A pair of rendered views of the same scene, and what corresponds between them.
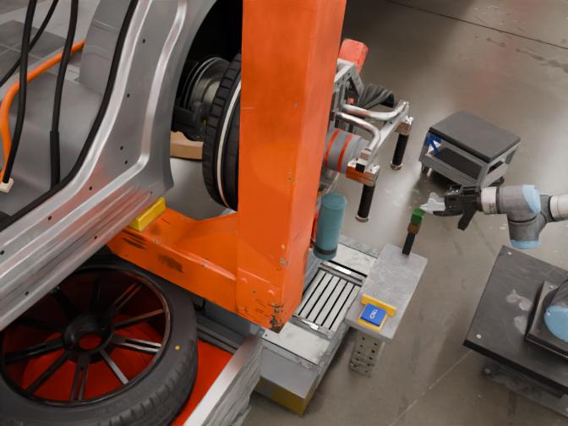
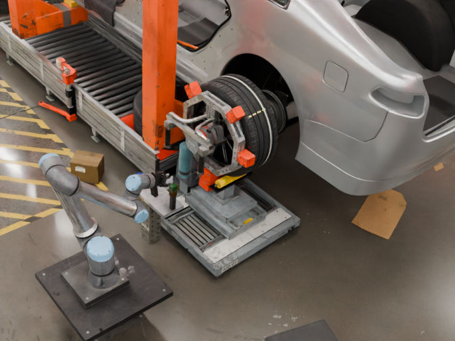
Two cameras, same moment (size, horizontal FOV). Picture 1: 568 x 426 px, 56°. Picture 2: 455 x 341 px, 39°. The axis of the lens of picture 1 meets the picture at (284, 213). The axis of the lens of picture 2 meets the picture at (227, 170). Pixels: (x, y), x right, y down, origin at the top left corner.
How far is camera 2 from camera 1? 4.54 m
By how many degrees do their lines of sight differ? 77
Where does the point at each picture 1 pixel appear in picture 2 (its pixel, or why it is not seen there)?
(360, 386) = (138, 230)
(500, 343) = not seen: hidden behind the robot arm
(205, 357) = (164, 152)
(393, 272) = (161, 198)
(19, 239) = not seen: hidden behind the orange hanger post
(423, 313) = (168, 279)
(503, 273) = (150, 276)
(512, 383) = not seen: hidden behind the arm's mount
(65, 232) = (178, 59)
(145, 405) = (135, 109)
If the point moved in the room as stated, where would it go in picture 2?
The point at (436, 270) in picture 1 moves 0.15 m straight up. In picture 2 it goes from (199, 305) to (200, 290)
